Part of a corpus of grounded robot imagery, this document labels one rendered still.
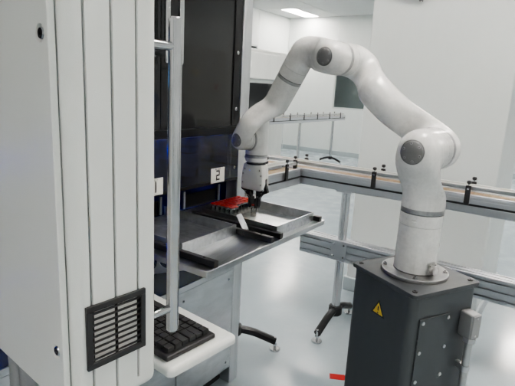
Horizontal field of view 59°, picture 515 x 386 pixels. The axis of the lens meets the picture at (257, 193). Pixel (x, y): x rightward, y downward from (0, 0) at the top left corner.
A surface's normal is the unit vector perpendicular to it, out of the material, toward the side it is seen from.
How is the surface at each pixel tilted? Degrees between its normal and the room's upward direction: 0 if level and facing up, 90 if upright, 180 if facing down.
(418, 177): 127
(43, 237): 90
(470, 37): 90
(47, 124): 90
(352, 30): 90
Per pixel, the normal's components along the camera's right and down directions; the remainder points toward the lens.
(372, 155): -0.57, 0.15
